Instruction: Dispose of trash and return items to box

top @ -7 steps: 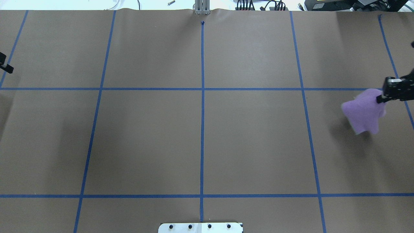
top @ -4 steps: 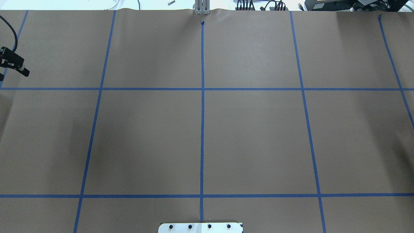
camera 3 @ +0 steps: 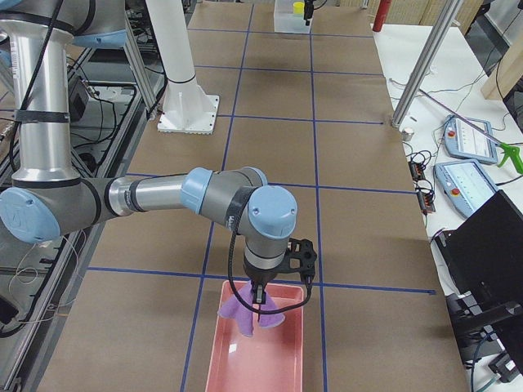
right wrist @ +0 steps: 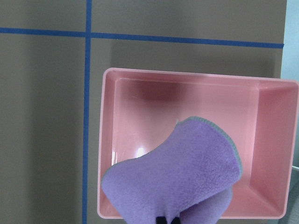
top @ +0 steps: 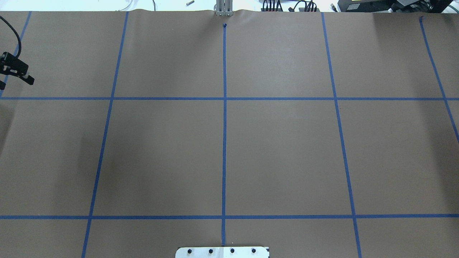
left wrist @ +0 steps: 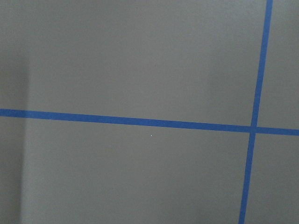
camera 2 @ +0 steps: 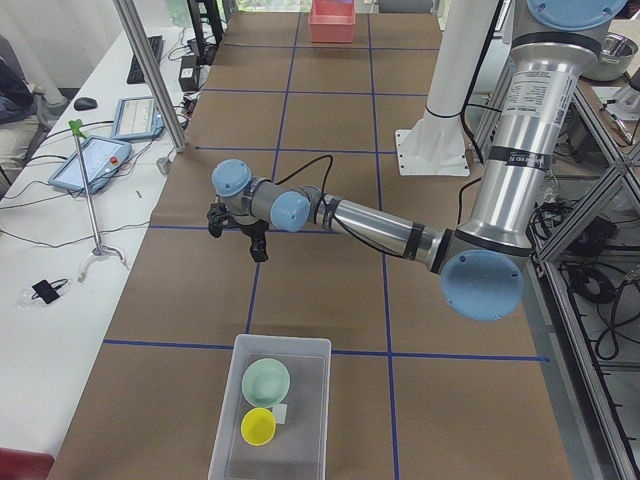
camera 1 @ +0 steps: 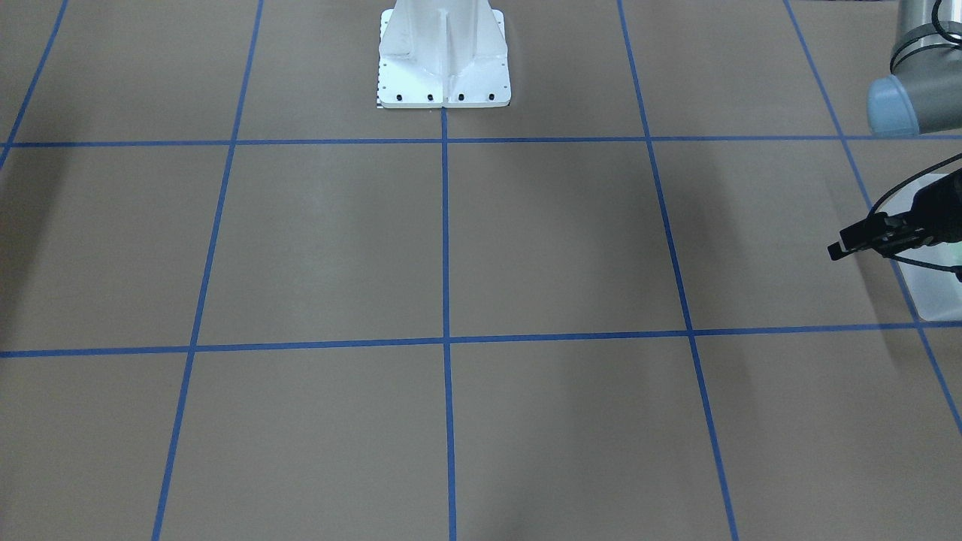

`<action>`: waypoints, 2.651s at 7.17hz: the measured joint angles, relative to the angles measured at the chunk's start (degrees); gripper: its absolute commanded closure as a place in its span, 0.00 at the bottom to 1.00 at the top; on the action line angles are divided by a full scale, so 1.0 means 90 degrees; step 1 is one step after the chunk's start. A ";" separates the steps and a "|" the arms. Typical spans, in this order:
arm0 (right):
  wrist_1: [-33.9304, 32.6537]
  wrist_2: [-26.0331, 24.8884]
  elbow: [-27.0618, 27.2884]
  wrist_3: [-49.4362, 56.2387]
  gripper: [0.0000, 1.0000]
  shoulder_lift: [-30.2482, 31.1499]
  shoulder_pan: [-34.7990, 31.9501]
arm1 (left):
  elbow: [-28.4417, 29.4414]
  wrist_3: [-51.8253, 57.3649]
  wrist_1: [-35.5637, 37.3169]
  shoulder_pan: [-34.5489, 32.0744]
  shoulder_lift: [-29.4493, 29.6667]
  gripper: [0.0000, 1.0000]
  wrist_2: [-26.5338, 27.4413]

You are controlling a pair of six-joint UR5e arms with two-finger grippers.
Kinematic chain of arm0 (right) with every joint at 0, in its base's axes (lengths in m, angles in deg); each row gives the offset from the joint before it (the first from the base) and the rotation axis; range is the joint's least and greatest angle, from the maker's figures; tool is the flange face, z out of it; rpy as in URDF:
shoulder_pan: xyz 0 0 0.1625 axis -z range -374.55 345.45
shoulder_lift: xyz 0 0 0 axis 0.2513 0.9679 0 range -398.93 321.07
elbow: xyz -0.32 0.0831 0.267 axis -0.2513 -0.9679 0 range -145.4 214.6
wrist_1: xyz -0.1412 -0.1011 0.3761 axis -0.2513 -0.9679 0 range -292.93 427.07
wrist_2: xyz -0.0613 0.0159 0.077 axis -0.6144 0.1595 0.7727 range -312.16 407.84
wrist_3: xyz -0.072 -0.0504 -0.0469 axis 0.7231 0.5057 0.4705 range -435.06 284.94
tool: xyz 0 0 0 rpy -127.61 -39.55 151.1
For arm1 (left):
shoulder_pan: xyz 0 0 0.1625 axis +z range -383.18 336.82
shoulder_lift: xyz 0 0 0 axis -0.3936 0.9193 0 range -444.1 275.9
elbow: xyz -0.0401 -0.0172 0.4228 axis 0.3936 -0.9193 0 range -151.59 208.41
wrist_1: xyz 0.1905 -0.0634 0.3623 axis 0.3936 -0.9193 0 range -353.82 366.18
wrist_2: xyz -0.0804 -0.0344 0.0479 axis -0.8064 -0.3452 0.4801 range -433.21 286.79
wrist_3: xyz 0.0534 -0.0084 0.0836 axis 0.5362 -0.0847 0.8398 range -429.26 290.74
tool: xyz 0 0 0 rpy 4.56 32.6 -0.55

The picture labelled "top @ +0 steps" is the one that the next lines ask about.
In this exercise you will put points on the aluminium frame post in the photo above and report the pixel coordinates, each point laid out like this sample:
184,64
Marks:
224,8

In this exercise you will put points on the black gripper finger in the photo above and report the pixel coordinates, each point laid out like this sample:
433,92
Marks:
10,65

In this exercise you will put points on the white pedestal column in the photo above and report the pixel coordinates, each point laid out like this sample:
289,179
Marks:
223,252

